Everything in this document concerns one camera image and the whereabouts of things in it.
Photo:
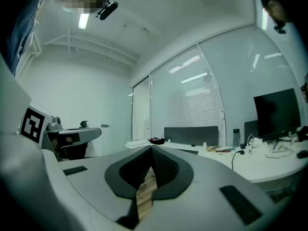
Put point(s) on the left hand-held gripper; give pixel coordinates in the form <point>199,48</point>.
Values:
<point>81,133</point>

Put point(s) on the dark grey desk divider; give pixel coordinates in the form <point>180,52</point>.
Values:
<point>191,135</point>

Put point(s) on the black computer mouse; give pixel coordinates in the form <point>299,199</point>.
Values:
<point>302,154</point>

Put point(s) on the white window blinds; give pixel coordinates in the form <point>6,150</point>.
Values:
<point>192,100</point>

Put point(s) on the black keyboard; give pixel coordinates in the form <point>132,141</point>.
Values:
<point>187,151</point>

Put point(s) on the white power strip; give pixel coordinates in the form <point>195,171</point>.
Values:
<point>256,145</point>

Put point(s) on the black head-worn camera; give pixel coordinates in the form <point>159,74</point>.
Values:
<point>108,9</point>

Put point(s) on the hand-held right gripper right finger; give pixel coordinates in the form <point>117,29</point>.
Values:
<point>207,201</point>

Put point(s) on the white keyboard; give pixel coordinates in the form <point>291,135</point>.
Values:
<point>137,144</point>

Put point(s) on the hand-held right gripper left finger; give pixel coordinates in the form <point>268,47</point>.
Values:
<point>96,177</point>

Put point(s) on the ceiling light panel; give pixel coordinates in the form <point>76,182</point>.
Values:
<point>83,20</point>

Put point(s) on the person's blue shirt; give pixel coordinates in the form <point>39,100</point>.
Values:
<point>22,28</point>

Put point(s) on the black computer monitor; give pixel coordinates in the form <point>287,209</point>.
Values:
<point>276,114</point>

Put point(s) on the pile of colourful small items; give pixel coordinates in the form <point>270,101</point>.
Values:
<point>220,149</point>

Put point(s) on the red and black object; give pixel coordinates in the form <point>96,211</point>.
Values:
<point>156,141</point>

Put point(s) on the small dark monitor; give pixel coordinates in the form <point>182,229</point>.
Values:
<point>251,131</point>

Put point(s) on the grey water bottle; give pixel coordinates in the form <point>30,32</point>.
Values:
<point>236,138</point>

